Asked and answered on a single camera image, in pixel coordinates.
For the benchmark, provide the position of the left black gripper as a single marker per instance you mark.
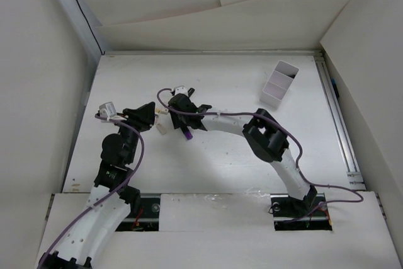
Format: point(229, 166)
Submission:
point(142, 117)

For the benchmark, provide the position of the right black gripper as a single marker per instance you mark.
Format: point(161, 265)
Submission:
point(177, 122)

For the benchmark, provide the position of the purple highlighter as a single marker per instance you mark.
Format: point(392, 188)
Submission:
point(187, 133)

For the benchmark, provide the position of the blue highlighter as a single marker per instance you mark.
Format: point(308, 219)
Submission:
point(335, 87)

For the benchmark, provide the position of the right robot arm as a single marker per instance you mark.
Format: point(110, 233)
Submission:
point(266, 139)

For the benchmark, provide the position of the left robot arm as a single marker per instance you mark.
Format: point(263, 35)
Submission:
point(111, 199)

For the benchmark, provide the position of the white divided pen holder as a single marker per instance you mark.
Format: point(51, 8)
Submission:
point(277, 85)

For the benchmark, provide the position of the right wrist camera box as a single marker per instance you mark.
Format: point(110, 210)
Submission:
point(183, 90)

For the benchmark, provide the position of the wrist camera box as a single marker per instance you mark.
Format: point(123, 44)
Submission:
point(183, 90)
point(107, 111)

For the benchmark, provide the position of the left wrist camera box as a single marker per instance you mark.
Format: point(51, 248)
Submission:
point(107, 111)

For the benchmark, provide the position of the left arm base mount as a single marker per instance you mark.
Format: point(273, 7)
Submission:
point(146, 218)

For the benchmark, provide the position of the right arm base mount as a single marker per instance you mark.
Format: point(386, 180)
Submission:
point(288, 217)

